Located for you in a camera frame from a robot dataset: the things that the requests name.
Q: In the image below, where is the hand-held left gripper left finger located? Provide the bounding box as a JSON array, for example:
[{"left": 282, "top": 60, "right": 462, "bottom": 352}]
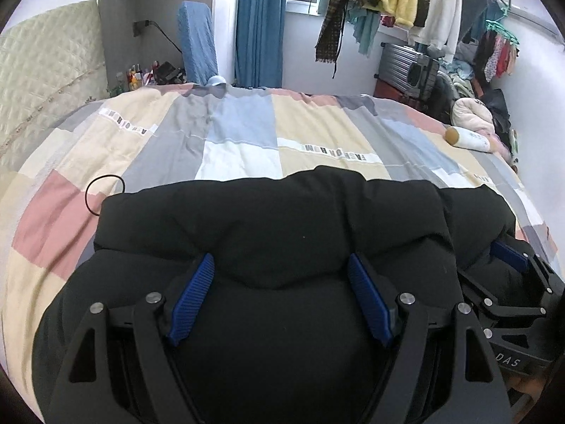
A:
[{"left": 42, "top": 252, "right": 217, "bottom": 424}]

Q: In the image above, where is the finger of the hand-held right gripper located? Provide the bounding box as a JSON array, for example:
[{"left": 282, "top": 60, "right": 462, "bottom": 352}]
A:
[
  {"left": 457, "top": 267, "right": 548, "bottom": 319},
  {"left": 490, "top": 238, "right": 558, "bottom": 307}
]

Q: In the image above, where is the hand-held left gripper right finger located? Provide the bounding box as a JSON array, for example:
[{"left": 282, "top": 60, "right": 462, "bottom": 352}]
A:
[{"left": 346, "top": 253, "right": 508, "bottom": 424}]

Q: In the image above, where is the black puffer jacket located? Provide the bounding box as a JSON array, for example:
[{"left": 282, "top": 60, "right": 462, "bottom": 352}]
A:
[{"left": 31, "top": 165, "right": 548, "bottom": 424}]

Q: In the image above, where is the heap of mixed clothes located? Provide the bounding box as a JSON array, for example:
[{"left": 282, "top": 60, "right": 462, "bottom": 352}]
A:
[{"left": 435, "top": 44, "right": 519, "bottom": 169}]

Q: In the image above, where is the cream cylinder bottle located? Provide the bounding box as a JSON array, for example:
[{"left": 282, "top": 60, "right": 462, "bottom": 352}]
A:
[{"left": 444, "top": 126, "right": 493, "bottom": 153}]

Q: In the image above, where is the cream plush coat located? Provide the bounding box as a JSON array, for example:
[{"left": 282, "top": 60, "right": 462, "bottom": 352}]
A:
[{"left": 451, "top": 97, "right": 495, "bottom": 135}]

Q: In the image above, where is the pastel patchwork bed quilt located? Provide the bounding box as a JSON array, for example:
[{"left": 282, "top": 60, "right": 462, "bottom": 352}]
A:
[{"left": 0, "top": 80, "right": 559, "bottom": 407}]

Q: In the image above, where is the green sock drying hanger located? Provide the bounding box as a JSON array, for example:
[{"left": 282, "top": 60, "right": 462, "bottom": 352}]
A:
[{"left": 481, "top": 15, "right": 522, "bottom": 82}]

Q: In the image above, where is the red suitcase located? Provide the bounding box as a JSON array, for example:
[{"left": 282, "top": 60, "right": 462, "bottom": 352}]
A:
[{"left": 374, "top": 77, "right": 427, "bottom": 109}]

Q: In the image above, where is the silver ribbed suitcase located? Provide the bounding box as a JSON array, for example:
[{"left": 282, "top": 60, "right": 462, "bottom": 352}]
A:
[{"left": 380, "top": 42, "right": 442, "bottom": 102}]

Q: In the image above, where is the group of cosmetic bottles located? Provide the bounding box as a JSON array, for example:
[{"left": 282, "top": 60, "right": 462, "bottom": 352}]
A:
[{"left": 115, "top": 59, "right": 186, "bottom": 94}]

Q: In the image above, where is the white air conditioner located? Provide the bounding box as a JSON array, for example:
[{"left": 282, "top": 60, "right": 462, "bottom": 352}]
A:
[{"left": 507, "top": 4, "right": 563, "bottom": 40}]

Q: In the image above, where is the white hoodie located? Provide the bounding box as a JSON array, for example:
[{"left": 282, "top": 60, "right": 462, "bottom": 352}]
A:
[{"left": 408, "top": 0, "right": 464, "bottom": 65}]

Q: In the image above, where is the dark grey hanging garment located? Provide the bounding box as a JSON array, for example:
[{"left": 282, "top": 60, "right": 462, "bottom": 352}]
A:
[{"left": 457, "top": 0, "right": 490, "bottom": 45}]

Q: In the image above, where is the blue covered chair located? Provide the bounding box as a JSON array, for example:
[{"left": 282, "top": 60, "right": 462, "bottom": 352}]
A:
[{"left": 177, "top": 0, "right": 220, "bottom": 87}]

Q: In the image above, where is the teal hanging garment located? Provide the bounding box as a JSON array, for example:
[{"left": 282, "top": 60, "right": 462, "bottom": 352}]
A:
[{"left": 318, "top": 0, "right": 382, "bottom": 58}]

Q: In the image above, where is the cream quilted headboard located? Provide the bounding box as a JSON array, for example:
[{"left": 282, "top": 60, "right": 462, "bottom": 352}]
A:
[{"left": 0, "top": 0, "right": 111, "bottom": 173}]

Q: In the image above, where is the blue curtain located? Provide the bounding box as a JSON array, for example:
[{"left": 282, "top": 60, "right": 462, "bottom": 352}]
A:
[{"left": 234, "top": 0, "right": 287, "bottom": 89}]

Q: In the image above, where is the grey built-in cabinet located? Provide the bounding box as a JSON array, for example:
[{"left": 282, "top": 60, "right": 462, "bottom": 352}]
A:
[{"left": 98, "top": 0, "right": 241, "bottom": 93}]

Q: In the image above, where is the black hair tie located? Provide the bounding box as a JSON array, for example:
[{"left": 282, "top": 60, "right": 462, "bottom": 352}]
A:
[{"left": 85, "top": 176, "right": 126, "bottom": 217}]

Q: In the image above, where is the black wall charger with cable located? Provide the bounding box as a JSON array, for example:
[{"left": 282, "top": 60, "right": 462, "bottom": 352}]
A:
[{"left": 133, "top": 19, "right": 184, "bottom": 54}]

